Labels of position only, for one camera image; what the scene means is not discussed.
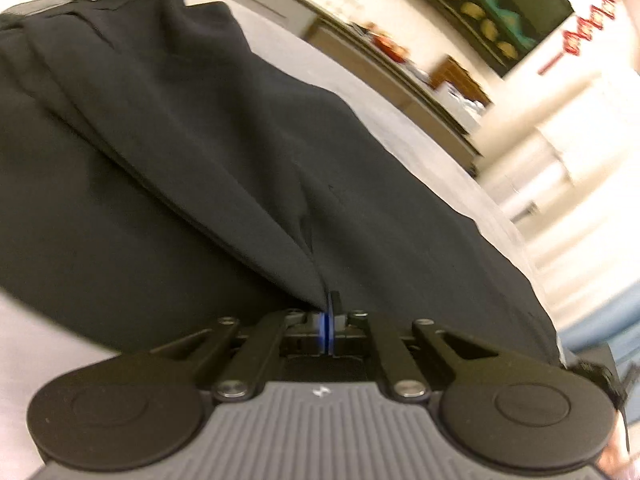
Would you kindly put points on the grey storage box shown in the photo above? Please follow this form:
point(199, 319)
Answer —
point(460, 107)

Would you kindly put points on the black pants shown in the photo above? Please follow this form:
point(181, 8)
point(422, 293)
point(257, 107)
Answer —
point(200, 160)

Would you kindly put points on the light blue cloth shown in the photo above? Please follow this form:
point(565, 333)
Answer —
point(605, 322)

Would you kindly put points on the grey wooden sideboard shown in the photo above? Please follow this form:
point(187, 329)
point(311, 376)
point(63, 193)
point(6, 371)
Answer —
point(360, 65)

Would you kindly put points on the red plate of fruit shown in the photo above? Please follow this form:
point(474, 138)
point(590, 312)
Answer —
point(390, 45)

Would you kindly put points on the dark patterned wall tapestry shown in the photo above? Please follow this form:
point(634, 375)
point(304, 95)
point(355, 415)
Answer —
point(480, 5)

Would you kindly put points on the brown wooden board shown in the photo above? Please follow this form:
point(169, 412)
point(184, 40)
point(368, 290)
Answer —
point(457, 72)

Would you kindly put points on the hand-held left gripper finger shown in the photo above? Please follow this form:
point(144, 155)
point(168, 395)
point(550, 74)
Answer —
point(331, 330)
point(322, 332)

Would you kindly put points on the white lace curtain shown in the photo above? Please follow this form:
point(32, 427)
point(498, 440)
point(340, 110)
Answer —
point(590, 200)

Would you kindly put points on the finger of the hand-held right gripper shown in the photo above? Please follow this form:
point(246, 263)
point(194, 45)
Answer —
point(597, 375)

